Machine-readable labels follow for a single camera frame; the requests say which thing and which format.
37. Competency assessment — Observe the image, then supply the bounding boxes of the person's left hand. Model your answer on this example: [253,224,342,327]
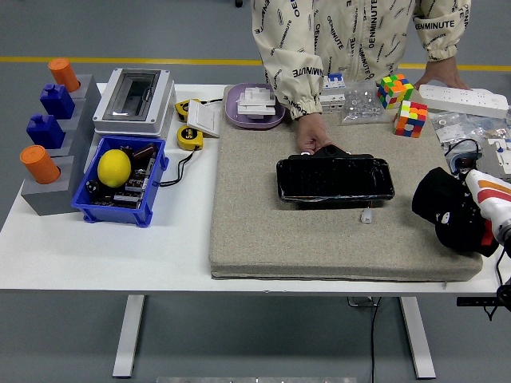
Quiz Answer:
[413,55,471,91]

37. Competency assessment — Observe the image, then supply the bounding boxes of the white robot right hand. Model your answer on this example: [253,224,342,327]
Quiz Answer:
[434,168,511,237]

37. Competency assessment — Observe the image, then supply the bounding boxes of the person's right hand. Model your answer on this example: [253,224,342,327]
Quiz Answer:
[295,111,335,152]

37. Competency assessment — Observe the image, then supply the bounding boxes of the black glossy panel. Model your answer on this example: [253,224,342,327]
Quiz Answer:
[275,143,396,211]

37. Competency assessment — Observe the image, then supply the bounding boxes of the black rag with red patch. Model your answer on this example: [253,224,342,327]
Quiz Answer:
[411,166,500,257]

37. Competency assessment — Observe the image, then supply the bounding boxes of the white power strip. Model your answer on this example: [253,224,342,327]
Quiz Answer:
[418,84,510,119]

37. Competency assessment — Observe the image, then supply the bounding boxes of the white and blue circuit breaker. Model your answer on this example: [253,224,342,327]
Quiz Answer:
[319,73,347,114]

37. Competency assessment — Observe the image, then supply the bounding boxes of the multicolour puzzle cube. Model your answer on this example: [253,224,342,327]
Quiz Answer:
[394,100,429,139]
[377,73,414,110]

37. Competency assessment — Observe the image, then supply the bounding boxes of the clear bag of metal nuts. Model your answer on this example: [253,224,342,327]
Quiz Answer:
[339,81,390,127]

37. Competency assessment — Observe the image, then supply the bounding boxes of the clear bags of small parts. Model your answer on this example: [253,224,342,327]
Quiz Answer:
[433,111,511,155]

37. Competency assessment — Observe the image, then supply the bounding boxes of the stack of white plastic parts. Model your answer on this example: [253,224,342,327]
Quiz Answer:
[236,85,279,121]

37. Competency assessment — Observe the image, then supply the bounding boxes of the purple oval dish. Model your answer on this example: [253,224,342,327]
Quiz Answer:
[224,82,287,129]

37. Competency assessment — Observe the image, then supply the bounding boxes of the person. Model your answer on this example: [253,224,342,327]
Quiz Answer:
[250,0,472,120]

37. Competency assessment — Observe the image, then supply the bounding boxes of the black table control box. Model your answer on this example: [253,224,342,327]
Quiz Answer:
[456,297,500,307]

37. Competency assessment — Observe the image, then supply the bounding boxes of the grey-brown mat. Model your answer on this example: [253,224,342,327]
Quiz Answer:
[208,84,484,282]

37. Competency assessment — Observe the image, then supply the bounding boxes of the yellow tape measure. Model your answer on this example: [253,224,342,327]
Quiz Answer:
[174,98,201,123]
[176,124,204,152]

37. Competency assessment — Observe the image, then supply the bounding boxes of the white table leg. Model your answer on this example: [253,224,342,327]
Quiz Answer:
[112,294,145,379]
[398,297,437,380]

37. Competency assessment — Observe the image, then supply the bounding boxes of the yellow lemon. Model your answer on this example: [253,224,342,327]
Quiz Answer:
[97,148,133,188]

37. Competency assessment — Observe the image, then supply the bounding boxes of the blue plastic bin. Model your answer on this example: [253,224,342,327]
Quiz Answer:
[70,135,170,228]

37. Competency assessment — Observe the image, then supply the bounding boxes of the orange cylinder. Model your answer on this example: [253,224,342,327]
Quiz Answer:
[48,57,81,93]
[19,144,61,185]

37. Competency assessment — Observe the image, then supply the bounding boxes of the blue plastic block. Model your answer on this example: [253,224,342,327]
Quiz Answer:
[26,113,66,149]
[39,83,76,120]

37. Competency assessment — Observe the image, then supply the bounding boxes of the grey stepped block holder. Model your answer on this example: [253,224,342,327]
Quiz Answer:
[20,73,101,217]

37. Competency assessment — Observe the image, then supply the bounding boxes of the thin black cable loop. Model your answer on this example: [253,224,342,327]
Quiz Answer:
[444,138,483,161]

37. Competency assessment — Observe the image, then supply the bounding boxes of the black hanging cable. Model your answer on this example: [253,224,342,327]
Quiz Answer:
[483,243,511,322]

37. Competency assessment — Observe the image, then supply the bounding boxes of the white wall switch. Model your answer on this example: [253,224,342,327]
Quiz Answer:
[186,99,222,140]

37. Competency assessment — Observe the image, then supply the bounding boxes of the black tape measure strap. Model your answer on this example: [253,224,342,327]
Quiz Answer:
[159,148,197,187]

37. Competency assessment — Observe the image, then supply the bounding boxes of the grey electrical enclosure box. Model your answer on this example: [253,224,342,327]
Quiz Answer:
[92,67,176,136]

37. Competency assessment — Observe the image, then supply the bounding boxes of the black cable under table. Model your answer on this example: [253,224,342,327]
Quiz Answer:
[369,297,382,383]

